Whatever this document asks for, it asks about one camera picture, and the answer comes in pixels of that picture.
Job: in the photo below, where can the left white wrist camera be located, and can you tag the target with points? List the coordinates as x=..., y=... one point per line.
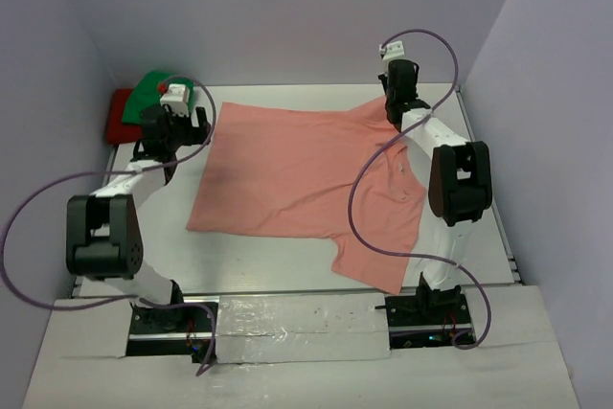
x=175, y=98

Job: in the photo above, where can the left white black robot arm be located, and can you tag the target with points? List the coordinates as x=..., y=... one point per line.
x=103, y=237

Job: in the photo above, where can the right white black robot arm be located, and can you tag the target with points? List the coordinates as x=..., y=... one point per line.
x=459, y=188

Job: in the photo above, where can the silver tape patch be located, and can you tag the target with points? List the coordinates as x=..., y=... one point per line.
x=301, y=328

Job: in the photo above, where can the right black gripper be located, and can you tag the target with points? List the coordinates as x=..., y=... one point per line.
x=385, y=79

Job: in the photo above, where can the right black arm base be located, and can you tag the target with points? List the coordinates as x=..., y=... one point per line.
x=429, y=318

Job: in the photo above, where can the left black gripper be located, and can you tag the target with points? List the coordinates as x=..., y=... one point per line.
x=195, y=135

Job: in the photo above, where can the salmon pink t-shirt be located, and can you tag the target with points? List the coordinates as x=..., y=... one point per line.
x=336, y=175

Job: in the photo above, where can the red folded t-shirt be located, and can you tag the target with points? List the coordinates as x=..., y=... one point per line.
x=116, y=131

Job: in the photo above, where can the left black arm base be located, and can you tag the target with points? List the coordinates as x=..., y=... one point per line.
x=186, y=331

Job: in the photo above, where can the green folded t-shirt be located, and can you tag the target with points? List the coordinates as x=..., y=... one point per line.
x=146, y=93

